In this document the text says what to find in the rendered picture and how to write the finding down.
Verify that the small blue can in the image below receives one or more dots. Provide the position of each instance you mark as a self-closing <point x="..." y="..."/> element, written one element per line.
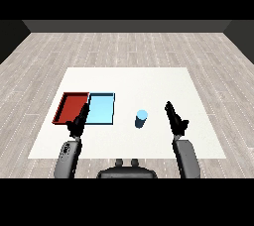
<point x="141" y="119"/>

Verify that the light blue shallow open box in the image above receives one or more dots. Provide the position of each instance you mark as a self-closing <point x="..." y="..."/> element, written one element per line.
<point x="100" y="108"/>

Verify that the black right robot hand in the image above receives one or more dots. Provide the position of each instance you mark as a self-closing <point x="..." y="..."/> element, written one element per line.
<point x="176" y="121"/>

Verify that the red shallow open box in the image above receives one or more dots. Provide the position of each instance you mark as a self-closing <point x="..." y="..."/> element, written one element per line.
<point x="70" y="108"/>

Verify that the dark grey robot body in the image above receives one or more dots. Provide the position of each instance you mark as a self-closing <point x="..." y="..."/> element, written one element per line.
<point x="127" y="171"/>

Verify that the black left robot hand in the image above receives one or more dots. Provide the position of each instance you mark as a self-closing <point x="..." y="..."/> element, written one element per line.
<point x="78" y="123"/>

